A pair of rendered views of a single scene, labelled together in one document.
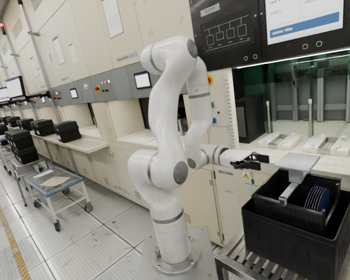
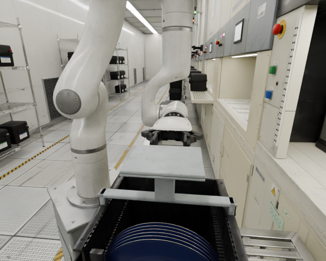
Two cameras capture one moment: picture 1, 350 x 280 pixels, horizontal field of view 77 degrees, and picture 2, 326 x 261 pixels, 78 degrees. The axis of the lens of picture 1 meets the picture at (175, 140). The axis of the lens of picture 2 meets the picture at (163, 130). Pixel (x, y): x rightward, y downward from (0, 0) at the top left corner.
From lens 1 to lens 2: 0.76 m
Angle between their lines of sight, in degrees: 45
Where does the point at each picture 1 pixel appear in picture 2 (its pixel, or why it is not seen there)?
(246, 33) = not seen: outside the picture
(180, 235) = (80, 171)
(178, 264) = (78, 197)
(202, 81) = (170, 7)
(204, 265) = (85, 214)
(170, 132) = (81, 57)
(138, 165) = not seen: hidden behind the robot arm
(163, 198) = (78, 127)
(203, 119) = (165, 64)
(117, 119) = (226, 79)
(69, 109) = (212, 64)
